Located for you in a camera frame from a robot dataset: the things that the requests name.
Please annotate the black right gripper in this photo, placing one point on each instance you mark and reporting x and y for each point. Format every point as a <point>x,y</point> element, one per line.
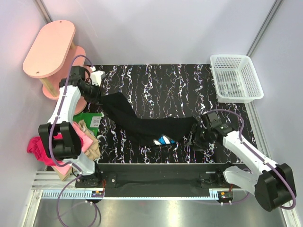
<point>200,145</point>

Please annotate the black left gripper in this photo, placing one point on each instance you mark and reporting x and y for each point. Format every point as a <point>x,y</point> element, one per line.
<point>96,98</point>

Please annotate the black t shirt flower print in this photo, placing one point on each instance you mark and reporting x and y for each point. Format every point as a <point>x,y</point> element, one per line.
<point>145,132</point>

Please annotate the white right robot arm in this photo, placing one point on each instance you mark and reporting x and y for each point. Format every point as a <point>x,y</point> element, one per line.
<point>272,184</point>

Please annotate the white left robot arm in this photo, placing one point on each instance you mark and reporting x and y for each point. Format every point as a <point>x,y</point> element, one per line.
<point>69,95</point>

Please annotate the green plastic folder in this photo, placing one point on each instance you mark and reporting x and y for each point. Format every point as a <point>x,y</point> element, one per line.
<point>92,120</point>

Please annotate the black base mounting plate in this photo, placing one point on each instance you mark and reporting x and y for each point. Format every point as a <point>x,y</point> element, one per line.
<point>157,181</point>

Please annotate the light pink t shirt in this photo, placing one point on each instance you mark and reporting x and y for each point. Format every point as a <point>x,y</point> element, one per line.
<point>65,149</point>

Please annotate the pink three-tier shelf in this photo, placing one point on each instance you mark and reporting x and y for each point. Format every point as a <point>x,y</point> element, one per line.
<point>51,56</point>

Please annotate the beige t shirt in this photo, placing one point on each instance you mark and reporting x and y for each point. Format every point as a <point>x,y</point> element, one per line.
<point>93,151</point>

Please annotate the white plastic basket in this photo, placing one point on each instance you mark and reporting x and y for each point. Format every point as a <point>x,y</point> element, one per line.
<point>235,78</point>

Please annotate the magenta red t shirt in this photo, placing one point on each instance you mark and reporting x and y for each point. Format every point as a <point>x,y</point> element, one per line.
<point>36,148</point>

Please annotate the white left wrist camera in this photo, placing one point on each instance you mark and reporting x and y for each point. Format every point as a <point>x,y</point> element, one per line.
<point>96,76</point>

